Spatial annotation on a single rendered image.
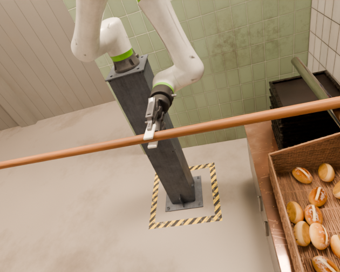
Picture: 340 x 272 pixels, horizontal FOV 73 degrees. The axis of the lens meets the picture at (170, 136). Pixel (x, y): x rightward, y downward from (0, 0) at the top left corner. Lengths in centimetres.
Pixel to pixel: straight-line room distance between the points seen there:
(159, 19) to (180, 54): 14
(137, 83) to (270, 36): 107
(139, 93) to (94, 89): 270
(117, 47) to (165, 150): 71
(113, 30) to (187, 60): 45
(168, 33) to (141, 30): 95
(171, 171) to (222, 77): 87
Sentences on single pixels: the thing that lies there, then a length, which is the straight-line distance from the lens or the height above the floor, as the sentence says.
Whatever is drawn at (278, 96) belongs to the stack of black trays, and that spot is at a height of 90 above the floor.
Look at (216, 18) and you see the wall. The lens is 183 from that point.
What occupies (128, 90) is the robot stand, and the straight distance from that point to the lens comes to 131.
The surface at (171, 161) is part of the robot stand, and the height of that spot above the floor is 51.
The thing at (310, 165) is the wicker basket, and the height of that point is 61.
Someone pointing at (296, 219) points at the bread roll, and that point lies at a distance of 113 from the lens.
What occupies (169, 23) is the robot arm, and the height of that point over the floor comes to 141.
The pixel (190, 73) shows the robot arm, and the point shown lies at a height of 123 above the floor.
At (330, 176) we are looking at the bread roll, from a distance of 128.
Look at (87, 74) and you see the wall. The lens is 389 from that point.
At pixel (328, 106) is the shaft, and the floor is 119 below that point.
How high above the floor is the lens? 162
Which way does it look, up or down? 37 degrees down
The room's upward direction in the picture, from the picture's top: 22 degrees counter-clockwise
